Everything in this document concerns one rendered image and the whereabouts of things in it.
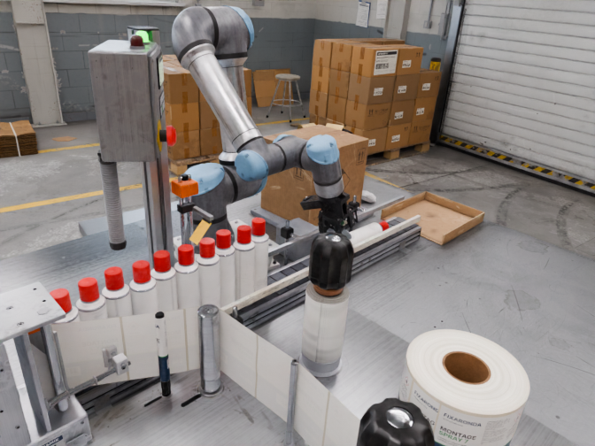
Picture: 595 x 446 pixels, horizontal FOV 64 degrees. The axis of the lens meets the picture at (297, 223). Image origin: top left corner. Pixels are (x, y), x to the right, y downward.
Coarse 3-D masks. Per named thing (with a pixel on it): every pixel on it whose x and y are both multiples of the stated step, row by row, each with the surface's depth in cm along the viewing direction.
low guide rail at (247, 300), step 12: (420, 216) 161; (396, 228) 152; (372, 240) 144; (288, 276) 123; (300, 276) 125; (264, 288) 117; (276, 288) 119; (240, 300) 112; (252, 300) 114; (228, 312) 110
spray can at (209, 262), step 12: (204, 240) 102; (204, 252) 102; (204, 264) 102; (216, 264) 103; (204, 276) 103; (216, 276) 105; (204, 288) 105; (216, 288) 106; (204, 300) 106; (216, 300) 107
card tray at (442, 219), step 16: (384, 208) 176; (400, 208) 184; (416, 208) 187; (432, 208) 188; (448, 208) 189; (464, 208) 184; (432, 224) 175; (448, 224) 176; (464, 224) 168; (432, 240) 163; (448, 240) 163
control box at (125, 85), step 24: (96, 48) 79; (120, 48) 81; (96, 72) 78; (120, 72) 78; (144, 72) 79; (96, 96) 80; (120, 96) 80; (144, 96) 81; (120, 120) 82; (144, 120) 83; (120, 144) 84; (144, 144) 84
